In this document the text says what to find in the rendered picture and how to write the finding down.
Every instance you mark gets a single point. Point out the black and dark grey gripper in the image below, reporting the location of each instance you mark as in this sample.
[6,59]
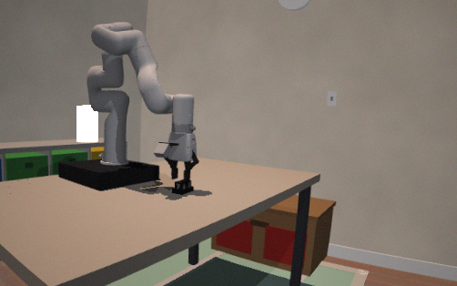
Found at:
[185,151]

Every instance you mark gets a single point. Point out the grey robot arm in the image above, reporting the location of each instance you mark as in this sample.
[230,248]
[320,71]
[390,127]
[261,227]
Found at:
[111,75]

